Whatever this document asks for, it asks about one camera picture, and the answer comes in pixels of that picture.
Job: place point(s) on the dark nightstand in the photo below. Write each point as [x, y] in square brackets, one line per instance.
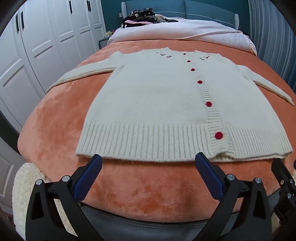
[103, 44]

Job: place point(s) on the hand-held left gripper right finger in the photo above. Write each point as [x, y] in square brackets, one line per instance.
[208, 178]

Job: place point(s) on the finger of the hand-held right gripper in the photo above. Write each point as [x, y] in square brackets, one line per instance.
[282, 172]
[285, 206]

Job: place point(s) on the teal padded headboard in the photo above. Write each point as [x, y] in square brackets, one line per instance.
[208, 9]

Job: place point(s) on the white fluffy rug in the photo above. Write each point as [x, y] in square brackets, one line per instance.
[20, 197]

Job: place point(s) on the orange plush blanket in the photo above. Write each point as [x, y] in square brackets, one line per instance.
[138, 190]

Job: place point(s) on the grey-blue curtain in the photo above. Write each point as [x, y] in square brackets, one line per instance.
[272, 46]

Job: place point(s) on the white panelled door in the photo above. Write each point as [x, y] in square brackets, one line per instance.
[7, 173]

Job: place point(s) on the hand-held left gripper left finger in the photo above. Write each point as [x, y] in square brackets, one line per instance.
[89, 178]

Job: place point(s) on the pile of dark clothes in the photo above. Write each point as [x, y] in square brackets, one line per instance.
[138, 17]

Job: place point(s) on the white cardigan with red buttons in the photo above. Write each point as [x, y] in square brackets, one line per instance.
[150, 97]

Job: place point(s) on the pale pink duvet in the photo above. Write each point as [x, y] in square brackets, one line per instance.
[185, 30]

